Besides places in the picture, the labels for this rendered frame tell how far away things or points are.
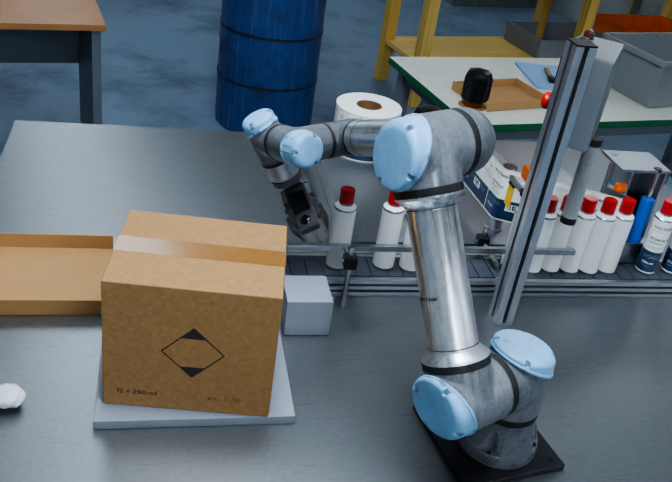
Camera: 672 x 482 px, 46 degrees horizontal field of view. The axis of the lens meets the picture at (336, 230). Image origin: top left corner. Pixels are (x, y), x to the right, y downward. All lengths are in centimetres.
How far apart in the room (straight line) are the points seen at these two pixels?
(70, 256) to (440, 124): 100
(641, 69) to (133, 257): 275
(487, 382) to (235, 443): 46
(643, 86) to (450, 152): 251
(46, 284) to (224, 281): 60
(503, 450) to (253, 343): 49
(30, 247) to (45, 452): 64
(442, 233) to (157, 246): 51
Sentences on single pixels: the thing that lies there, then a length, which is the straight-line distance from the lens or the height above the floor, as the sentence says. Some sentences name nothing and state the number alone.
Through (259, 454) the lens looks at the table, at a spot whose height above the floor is 83.
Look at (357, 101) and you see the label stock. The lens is 244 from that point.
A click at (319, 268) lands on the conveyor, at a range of 185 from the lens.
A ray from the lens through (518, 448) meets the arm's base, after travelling 151.
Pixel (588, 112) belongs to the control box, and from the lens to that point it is 167.
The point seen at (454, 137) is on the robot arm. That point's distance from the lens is 128.
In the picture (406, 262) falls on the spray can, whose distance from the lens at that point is 188.
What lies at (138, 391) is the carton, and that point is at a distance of 149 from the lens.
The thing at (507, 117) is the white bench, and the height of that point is 80.
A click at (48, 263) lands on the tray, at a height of 83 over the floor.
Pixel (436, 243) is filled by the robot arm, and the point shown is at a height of 126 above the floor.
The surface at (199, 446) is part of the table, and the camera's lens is 147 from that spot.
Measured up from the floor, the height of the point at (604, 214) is 105.
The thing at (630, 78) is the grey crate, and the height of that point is 88.
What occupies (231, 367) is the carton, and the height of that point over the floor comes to 96.
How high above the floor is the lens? 189
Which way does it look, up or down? 30 degrees down
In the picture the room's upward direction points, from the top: 9 degrees clockwise
